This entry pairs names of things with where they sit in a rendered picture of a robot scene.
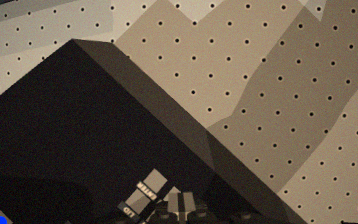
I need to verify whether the grey flat base plate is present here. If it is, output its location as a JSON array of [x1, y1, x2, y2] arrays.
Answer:
[[0, 0, 358, 224]]

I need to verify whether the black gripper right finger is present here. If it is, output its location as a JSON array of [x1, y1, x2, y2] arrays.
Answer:
[[180, 192, 294, 224]]

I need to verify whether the black thermal cycler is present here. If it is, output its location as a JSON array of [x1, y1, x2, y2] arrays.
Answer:
[[0, 38, 308, 224]]

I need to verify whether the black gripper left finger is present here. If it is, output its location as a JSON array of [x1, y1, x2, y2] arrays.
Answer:
[[100, 193, 182, 224]]

